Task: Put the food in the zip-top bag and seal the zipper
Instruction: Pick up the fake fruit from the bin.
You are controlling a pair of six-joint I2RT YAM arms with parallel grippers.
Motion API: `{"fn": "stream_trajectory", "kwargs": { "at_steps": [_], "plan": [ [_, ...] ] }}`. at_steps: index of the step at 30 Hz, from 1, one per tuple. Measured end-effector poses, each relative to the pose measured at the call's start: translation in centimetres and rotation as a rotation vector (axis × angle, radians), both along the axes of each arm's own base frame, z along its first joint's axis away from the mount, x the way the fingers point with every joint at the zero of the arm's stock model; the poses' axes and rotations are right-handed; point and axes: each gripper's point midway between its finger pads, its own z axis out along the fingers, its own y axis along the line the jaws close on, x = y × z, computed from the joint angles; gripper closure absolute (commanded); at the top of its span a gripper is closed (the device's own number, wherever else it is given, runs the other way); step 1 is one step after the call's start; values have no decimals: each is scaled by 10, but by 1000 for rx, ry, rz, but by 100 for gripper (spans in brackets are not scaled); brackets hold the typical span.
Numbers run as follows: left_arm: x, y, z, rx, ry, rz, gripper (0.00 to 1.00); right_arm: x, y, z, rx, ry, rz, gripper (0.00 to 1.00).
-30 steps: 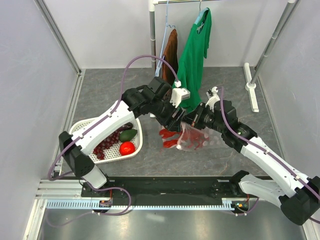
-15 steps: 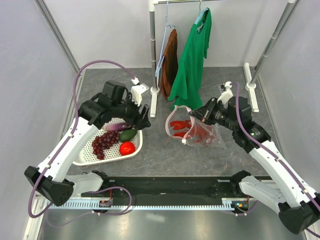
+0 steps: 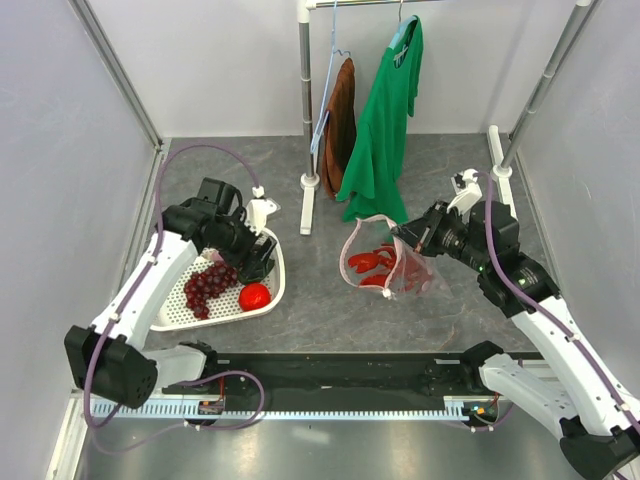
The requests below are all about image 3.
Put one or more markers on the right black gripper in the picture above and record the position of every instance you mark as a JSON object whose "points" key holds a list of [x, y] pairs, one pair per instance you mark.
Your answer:
{"points": [[416, 232]]}

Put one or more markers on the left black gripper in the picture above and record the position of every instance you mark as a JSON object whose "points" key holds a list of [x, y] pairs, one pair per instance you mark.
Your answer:
{"points": [[251, 239]]}

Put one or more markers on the red toy tomato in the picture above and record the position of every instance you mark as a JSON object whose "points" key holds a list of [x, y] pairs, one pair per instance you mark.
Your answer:
{"points": [[254, 296]]}

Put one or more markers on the red toy lobster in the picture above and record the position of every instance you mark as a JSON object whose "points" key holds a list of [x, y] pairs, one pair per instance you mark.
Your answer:
{"points": [[392, 270]]}

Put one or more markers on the clear zip top bag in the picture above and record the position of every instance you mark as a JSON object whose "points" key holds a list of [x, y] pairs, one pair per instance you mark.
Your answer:
{"points": [[369, 234]]}

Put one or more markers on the dark red toy grapes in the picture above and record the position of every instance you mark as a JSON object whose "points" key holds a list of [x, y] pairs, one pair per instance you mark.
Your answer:
{"points": [[208, 284]]}

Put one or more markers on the green toy avocado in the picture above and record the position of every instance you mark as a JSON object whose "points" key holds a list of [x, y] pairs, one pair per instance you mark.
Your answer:
{"points": [[253, 274]]}

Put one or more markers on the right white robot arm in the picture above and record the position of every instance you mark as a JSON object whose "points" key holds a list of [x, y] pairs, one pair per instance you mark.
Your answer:
{"points": [[592, 416]]}

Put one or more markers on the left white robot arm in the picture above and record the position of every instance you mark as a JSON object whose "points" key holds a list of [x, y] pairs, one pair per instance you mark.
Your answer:
{"points": [[107, 358]]}

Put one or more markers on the green t-shirt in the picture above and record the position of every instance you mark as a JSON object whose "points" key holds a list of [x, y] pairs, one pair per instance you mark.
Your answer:
{"points": [[369, 186]]}

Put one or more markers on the white perforated plastic basket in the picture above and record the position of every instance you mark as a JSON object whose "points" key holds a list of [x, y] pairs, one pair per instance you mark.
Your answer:
{"points": [[175, 316]]}

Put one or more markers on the metal clothes rack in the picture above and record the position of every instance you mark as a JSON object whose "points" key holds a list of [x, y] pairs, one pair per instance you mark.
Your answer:
{"points": [[502, 158]]}

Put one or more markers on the brown hanging cloth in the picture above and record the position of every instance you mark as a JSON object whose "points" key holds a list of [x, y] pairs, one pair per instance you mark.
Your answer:
{"points": [[340, 130]]}

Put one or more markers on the light blue clothes hanger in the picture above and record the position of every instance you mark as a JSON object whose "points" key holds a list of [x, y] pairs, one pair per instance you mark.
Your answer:
{"points": [[403, 24]]}

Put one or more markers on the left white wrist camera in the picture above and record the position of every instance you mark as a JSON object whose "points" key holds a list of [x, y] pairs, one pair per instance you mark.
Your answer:
{"points": [[258, 212]]}

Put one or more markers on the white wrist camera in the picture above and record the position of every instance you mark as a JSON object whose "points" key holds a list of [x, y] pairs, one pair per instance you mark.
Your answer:
{"points": [[258, 212], [467, 191]]}

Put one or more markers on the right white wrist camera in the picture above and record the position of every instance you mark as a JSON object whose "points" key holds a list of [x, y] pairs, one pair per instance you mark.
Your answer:
{"points": [[467, 191]]}

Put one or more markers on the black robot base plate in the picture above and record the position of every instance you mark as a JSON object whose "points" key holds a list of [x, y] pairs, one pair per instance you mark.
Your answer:
{"points": [[354, 381]]}

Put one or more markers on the blue wire hanger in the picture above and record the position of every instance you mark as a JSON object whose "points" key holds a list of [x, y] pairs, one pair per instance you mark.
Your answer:
{"points": [[325, 100]]}

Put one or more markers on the slotted cable duct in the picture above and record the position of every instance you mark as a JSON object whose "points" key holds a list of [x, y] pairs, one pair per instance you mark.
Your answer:
{"points": [[193, 409]]}

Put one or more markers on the aluminium frame post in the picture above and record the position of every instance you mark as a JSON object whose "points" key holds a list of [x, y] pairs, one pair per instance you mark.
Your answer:
{"points": [[98, 36]]}

